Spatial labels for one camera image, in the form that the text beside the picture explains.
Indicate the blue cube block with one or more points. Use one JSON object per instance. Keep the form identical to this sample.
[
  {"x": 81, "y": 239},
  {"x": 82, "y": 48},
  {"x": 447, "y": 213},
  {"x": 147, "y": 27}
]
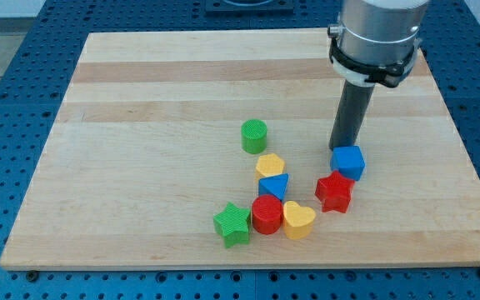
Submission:
[{"x": 348, "y": 161}]

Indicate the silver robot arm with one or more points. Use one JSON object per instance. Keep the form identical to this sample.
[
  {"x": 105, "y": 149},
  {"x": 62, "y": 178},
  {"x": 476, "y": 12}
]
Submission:
[{"x": 376, "y": 41}]

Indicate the green star block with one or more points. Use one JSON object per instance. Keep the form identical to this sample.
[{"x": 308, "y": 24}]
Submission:
[{"x": 233, "y": 224}]

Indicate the red star block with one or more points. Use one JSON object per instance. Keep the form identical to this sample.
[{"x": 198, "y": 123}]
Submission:
[{"x": 334, "y": 192}]

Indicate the green cylinder block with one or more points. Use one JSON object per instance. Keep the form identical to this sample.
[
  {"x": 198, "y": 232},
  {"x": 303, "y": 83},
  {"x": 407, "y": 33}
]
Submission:
[{"x": 254, "y": 136}]

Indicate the yellow hexagon block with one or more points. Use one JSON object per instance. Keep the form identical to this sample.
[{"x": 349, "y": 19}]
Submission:
[{"x": 269, "y": 165}]

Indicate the blue triangle block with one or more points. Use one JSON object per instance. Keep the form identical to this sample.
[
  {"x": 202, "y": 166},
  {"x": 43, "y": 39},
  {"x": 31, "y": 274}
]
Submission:
[{"x": 274, "y": 185}]

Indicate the red cylinder block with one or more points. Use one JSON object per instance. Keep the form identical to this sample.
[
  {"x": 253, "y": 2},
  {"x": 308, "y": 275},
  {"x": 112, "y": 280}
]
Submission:
[{"x": 267, "y": 214}]

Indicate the yellow heart block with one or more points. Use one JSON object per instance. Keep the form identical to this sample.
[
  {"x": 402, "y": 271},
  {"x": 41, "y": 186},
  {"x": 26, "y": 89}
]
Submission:
[{"x": 297, "y": 220}]

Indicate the wooden board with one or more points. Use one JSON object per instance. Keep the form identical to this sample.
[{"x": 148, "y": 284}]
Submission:
[{"x": 146, "y": 149}]

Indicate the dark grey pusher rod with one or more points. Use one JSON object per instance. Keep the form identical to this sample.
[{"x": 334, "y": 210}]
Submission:
[{"x": 351, "y": 111}]

